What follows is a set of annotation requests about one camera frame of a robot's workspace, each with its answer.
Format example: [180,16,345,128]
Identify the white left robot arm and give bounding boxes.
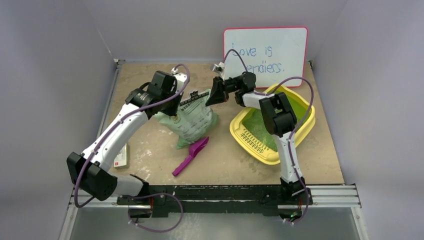
[66,69,189,205]

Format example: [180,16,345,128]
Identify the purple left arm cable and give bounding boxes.
[73,63,191,209]

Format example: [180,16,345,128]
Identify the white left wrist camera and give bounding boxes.
[171,67,187,92]

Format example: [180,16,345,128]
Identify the green cat litter granules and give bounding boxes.
[242,108,278,152]

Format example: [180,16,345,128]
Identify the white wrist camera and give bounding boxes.
[210,62,225,74]
[171,67,187,92]

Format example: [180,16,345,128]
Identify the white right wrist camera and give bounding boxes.
[210,62,225,74]

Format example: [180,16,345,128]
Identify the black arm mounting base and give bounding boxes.
[109,175,313,221]

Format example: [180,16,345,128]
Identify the green cat litter bag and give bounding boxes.
[154,89,219,149]

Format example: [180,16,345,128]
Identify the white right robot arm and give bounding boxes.
[206,71,306,204]

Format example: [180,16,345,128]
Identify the yellow sifting litter tray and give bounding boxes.
[229,83,317,166]

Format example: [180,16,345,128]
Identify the pink framed whiteboard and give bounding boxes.
[223,26,309,88]

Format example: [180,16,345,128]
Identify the small white red card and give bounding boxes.
[113,143,129,169]

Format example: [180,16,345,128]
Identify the purple plastic litter scoop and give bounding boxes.
[172,136,210,177]

